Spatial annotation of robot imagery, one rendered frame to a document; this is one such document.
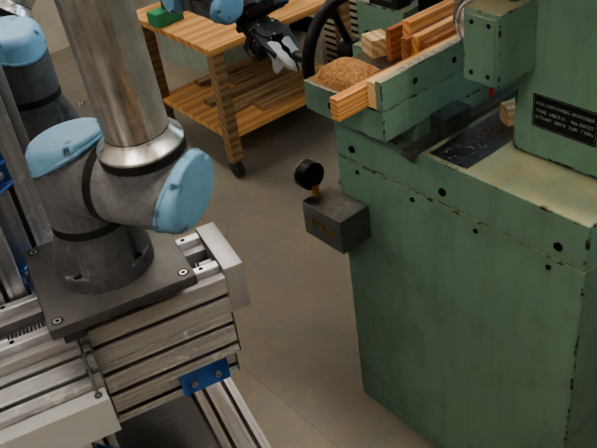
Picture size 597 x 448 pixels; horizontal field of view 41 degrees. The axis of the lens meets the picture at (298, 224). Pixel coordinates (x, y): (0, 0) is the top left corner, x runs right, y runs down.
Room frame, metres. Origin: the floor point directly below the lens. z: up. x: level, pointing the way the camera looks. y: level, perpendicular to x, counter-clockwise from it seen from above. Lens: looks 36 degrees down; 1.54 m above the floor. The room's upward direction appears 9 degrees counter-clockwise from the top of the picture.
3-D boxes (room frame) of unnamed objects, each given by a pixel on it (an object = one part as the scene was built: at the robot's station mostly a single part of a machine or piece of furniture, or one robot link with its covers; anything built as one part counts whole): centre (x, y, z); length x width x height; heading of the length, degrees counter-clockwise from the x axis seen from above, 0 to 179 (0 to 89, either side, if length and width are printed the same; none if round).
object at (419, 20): (1.42, -0.32, 0.94); 0.16 x 0.02 x 0.07; 125
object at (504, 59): (1.13, -0.35, 1.02); 0.09 x 0.07 x 0.12; 125
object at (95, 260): (0.99, 0.30, 0.87); 0.15 x 0.15 x 0.10
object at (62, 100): (1.45, 0.48, 0.87); 0.15 x 0.15 x 0.10
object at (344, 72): (1.31, -0.14, 0.92); 0.14 x 0.09 x 0.04; 35
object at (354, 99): (1.33, -0.31, 0.92); 0.54 x 0.02 x 0.04; 125
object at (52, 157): (0.98, 0.30, 0.98); 0.13 x 0.12 x 0.14; 60
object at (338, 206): (1.34, -0.08, 0.58); 0.12 x 0.08 x 0.08; 35
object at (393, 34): (1.43, -0.31, 0.93); 0.22 x 0.01 x 0.06; 125
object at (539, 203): (1.27, -0.44, 0.76); 0.57 x 0.45 x 0.09; 35
